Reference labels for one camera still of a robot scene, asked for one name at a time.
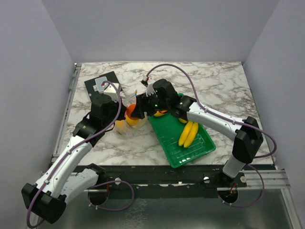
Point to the yellow orange mango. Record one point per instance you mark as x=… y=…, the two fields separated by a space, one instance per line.
x=160 y=113

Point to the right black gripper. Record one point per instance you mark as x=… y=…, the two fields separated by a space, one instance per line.
x=142 y=106

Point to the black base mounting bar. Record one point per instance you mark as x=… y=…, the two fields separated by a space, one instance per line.
x=164 y=181

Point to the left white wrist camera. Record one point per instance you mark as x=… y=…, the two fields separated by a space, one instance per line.
x=110 y=91

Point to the clear zip top bag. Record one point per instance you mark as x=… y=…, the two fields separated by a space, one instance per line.
x=131 y=99

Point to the white grey small router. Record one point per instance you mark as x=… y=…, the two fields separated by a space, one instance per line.
x=100 y=84

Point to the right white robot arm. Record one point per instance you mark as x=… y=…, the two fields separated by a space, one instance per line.
x=245 y=133

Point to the green plastic tray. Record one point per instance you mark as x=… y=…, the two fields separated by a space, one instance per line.
x=168 y=130

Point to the orange peach with leaf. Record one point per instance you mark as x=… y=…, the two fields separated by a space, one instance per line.
x=121 y=127

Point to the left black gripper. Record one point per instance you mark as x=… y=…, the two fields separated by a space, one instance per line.
x=122 y=113

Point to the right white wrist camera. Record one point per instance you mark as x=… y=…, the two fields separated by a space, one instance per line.
x=150 y=90

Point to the yellow banana bunch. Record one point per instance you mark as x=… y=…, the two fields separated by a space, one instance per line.
x=188 y=134

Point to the yellow lemon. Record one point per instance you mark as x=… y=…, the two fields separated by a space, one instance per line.
x=131 y=121

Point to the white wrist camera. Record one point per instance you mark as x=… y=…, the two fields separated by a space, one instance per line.
x=150 y=90
x=110 y=91

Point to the black network box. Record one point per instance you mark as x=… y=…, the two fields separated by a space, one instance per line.
x=89 y=84

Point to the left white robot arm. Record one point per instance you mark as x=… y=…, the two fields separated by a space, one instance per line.
x=48 y=196

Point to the orange fruit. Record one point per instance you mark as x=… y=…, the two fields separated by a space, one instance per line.
x=130 y=109

